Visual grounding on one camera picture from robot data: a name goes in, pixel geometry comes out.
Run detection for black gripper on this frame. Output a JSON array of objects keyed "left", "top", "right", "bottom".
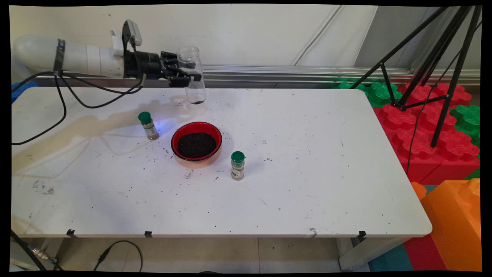
[{"left": 123, "top": 50, "right": 203, "bottom": 88}]

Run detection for clear plastic jar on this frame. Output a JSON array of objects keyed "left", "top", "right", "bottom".
[{"left": 176, "top": 46, "right": 206, "bottom": 105}]

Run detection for green-capped brown spice bottle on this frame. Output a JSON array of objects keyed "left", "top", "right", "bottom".
[{"left": 138, "top": 112, "right": 160, "bottom": 141}]

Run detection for red bowl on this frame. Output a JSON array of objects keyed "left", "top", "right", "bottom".
[{"left": 171, "top": 122, "right": 223, "bottom": 169}]

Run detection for black granules in bowl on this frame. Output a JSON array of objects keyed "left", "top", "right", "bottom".
[{"left": 178, "top": 132, "right": 218, "bottom": 159}]

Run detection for green-capped grey spice bottle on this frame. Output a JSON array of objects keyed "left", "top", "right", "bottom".
[{"left": 231, "top": 151, "right": 246, "bottom": 181}]

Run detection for blue object behind table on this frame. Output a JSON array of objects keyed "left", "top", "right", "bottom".
[{"left": 12, "top": 82, "right": 39, "bottom": 103}]

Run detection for green building block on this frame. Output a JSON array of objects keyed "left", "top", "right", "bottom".
[
  {"left": 337, "top": 80, "right": 403, "bottom": 108},
  {"left": 449, "top": 105, "right": 481, "bottom": 147}
]

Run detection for white table leg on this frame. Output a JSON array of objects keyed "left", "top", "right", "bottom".
[{"left": 337, "top": 235, "right": 410, "bottom": 272}]

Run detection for black tripod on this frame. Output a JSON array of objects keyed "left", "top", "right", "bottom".
[{"left": 348, "top": 6, "right": 483, "bottom": 149}]

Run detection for teal floor mat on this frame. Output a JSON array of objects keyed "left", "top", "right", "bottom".
[{"left": 368, "top": 243, "right": 415, "bottom": 272}]

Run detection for large orange building block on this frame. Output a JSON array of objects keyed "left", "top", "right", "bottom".
[{"left": 420, "top": 178, "right": 482, "bottom": 272}]

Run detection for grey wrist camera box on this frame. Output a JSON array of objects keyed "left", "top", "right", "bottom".
[{"left": 111, "top": 19, "right": 143, "bottom": 57}]

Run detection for aluminium rail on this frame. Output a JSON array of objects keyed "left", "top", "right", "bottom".
[{"left": 11, "top": 60, "right": 481, "bottom": 87}]

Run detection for black arm strap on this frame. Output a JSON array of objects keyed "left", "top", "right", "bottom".
[{"left": 53, "top": 38, "right": 66, "bottom": 77}]

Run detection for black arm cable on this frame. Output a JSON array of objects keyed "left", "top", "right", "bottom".
[{"left": 12, "top": 71, "right": 147, "bottom": 146}]

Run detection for black floor cable with plug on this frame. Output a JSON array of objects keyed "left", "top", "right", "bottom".
[{"left": 93, "top": 240, "right": 143, "bottom": 272}]

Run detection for grey metal table frame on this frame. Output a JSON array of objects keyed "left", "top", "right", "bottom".
[{"left": 10, "top": 239, "right": 58, "bottom": 271}]

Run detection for thin black tripod cable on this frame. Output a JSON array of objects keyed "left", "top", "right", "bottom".
[{"left": 406, "top": 21, "right": 483, "bottom": 175}]

